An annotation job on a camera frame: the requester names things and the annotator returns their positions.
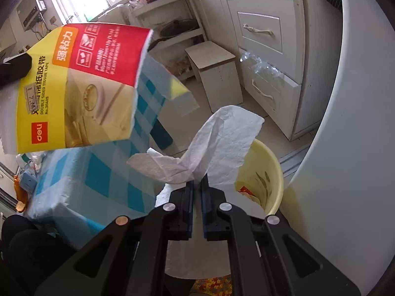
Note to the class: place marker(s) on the yellow red tape package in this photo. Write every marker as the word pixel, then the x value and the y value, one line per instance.
pixel 82 86

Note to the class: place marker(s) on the black pan on shelf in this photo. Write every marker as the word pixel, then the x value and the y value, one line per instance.
pixel 178 27

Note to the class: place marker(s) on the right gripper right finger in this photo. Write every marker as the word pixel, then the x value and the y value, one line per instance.
pixel 267 257

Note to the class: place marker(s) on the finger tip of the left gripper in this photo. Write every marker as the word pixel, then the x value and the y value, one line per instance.
pixel 14 69

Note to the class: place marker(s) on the white paper towel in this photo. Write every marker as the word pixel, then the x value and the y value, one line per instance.
pixel 217 151

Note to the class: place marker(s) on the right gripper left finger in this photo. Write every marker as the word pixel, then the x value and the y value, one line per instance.
pixel 128 256

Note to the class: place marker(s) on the wall water heater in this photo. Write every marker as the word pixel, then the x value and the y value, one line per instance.
pixel 30 12

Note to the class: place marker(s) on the small white stool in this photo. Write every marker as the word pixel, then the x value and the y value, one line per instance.
pixel 215 68

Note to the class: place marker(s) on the yellow plastic basin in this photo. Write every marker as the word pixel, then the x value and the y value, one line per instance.
pixel 260 178

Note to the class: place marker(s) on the white refrigerator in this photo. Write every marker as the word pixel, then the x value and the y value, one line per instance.
pixel 341 199

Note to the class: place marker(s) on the blue checkered tablecloth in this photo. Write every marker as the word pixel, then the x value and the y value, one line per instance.
pixel 81 190

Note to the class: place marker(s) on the white drawer cabinet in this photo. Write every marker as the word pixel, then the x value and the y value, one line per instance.
pixel 290 53

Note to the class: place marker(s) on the white shelf rack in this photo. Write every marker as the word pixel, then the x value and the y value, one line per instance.
pixel 169 51

